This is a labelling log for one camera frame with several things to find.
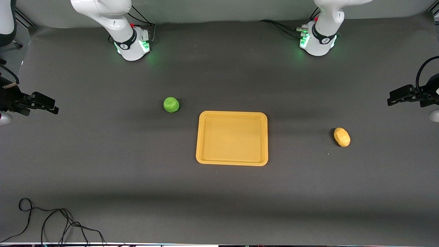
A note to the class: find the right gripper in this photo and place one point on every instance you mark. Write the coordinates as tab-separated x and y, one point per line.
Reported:
9	99

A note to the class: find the orange plastic tray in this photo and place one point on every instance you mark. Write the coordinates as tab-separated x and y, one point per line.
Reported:
232	138

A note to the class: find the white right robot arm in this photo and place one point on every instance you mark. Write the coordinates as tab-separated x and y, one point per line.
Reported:
113	20

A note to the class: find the aluminium frame profile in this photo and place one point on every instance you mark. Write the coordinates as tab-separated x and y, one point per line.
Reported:
24	19

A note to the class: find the yellow potato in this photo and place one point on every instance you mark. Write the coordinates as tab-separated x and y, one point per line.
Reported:
342	137

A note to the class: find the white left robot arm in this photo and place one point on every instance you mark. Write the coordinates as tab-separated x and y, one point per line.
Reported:
325	20

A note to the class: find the dark grey table mat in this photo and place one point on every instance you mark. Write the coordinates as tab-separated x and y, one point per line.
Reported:
137	192

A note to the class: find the green apple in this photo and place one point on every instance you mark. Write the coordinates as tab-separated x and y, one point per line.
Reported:
171	104

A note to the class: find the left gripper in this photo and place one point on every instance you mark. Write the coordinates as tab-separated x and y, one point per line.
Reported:
426	95

